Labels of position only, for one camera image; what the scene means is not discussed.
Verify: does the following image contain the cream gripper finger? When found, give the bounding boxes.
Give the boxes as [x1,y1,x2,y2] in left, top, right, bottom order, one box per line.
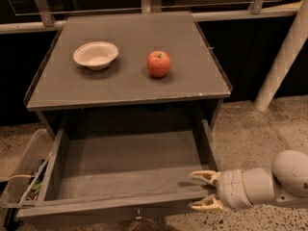
[189,194,224,212]
[190,170,221,187]

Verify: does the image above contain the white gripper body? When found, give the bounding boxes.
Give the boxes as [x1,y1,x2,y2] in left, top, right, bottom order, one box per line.
[217,169,253,210]

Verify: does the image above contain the grey top drawer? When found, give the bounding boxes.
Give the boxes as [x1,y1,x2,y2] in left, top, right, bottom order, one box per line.
[17,119,218,229]

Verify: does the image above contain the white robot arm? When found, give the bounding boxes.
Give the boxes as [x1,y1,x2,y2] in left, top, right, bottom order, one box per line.
[190,0,308,212]

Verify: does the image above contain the grey wooden drawer cabinet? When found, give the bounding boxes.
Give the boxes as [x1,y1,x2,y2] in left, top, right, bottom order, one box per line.
[25,12,231,134]

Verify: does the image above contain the red apple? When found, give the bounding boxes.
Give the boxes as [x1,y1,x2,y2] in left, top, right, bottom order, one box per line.
[146,51,171,78]

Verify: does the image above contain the white paper bowl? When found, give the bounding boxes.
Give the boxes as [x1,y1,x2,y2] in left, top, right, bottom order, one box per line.
[73,41,118,70]

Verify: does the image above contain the clear plastic bin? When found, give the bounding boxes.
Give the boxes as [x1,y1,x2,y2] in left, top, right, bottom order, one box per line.
[0,127,56,210]

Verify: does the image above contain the snack packages in bin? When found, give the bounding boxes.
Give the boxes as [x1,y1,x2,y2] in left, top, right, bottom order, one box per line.
[19,159,49,203]

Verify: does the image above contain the black object beside bin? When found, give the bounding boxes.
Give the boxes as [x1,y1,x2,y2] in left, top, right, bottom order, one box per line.
[4,208,16,231]

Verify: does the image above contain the metal railing with glass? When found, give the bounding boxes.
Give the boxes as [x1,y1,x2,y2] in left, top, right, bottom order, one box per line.
[0,0,304,35]

